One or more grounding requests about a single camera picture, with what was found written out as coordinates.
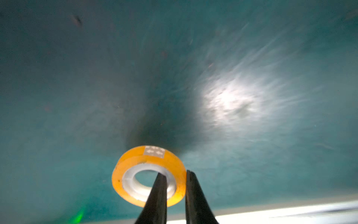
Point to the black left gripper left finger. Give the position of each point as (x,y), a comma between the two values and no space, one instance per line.
(155,209)

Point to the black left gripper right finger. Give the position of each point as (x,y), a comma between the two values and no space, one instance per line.
(197,208)

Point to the orange tape roll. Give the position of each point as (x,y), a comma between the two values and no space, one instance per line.
(148,158)

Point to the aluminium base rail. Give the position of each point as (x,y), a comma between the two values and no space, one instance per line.
(331,210)

